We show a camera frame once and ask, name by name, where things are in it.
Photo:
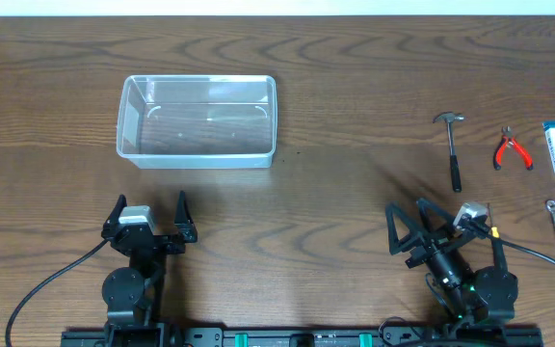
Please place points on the small black-handled claw hammer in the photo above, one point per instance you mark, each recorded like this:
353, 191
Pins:
450, 118

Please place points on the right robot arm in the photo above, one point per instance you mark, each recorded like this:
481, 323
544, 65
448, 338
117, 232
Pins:
476, 301

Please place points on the red-handled cutting pliers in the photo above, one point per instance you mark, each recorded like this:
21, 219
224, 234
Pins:
508, 140

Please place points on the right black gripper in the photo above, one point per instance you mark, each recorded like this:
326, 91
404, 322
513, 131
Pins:
433, 246

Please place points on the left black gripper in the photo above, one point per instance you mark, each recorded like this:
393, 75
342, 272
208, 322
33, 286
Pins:
163, 241

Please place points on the clear plastic storage container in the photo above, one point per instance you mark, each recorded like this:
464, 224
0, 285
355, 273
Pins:
191, 121

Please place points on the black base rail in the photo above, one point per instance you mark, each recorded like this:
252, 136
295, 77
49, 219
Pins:
391, 335

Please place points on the black yellow screwdriver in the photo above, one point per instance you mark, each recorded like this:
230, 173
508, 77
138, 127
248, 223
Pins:
493, 228

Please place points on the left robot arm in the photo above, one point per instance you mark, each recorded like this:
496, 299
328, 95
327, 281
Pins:
133, 293

